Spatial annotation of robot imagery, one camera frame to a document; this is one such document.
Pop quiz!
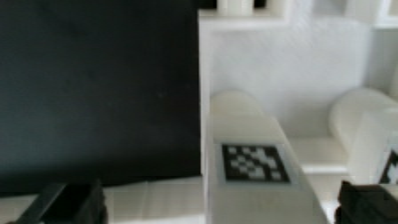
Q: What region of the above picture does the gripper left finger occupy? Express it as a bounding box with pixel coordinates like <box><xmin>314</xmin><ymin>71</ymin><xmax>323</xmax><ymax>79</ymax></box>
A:
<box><xmin>14</xmin><ymin>181</ymin><xmax>108</xmax><ymax>224</ymax></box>

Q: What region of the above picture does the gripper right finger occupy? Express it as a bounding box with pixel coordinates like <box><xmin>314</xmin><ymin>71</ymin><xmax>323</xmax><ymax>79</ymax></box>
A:
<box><xmin>333</xmin><ymin>181</ymin><xmax>398</xmax><ymax>224</ymax></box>

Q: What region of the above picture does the small white chair part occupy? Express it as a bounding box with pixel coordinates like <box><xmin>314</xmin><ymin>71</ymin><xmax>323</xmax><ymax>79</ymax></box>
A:
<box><xmin>204</xmin><ymin>91</ymin><xmax>328</xmax><ymax>224</ymax></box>

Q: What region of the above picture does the white chair leg block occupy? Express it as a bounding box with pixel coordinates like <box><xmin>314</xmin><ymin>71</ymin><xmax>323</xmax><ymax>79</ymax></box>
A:
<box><xmin>328</xmin><ymin>88</ymin><xmax>398</xmax><ymax>184</ymax></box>

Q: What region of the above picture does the white chair seat block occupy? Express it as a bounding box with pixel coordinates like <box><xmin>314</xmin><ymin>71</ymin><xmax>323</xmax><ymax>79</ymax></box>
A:
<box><xmin>197</xmin><ymin>0</ymin><xmax>398</xmax><ymax>224</ymax></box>

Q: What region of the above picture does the white U-shaped fence frame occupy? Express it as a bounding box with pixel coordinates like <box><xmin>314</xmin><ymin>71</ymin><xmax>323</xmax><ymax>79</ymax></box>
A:
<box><xmin>0</xmin><ymin>176</ymin><xmax>206</xmax><ymax>224</ymax></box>

